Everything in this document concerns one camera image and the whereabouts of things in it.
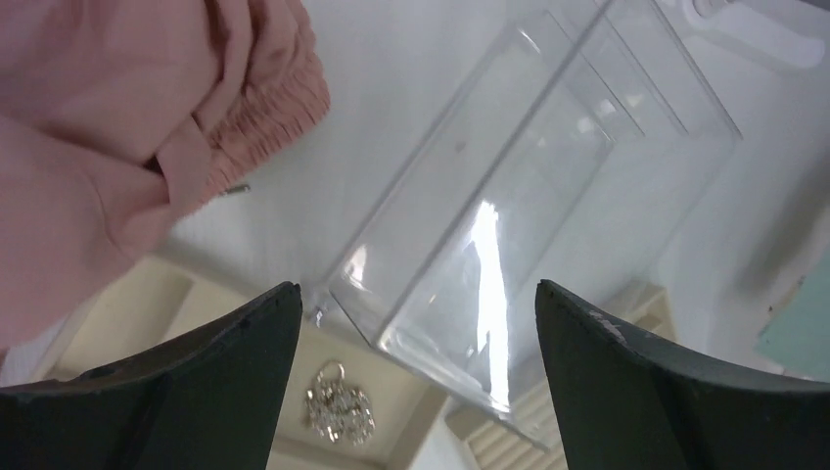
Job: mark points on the beige ring roll tray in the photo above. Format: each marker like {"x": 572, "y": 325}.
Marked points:
{"x": 529, "y": 437}

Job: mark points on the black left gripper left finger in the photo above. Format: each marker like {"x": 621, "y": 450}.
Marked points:
{"x": 207, "y": 399}

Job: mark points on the clear acrylic box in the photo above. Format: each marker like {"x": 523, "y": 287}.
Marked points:
{"x": 573, "y": 151}

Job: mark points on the white clothes rack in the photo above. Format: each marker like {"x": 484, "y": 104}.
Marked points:
{"x": 785, "y": 37}

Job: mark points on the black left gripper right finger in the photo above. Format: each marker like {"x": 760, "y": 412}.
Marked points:
{"x": 626, "y": 398}

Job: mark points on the green cartoon print cloth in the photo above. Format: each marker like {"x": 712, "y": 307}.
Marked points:
{"x": 797, "y": 335}

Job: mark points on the beige compartment tray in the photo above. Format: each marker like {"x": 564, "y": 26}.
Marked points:
{"x": 345, "y": 407}

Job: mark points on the pink crumpled cloth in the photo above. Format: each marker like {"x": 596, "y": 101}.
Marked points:
{"x": 118, "y": 118}

